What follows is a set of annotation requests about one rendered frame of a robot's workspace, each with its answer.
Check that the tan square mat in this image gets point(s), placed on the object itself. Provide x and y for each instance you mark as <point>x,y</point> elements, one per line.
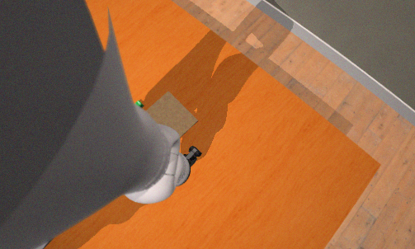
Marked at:
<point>170,112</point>

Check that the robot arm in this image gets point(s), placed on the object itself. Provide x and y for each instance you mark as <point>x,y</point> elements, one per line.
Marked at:
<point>71,140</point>

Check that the green die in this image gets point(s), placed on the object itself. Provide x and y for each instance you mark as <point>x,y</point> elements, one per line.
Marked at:
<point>139,104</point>

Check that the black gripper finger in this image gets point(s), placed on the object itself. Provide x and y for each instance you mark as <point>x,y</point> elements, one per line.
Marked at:
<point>193,153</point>

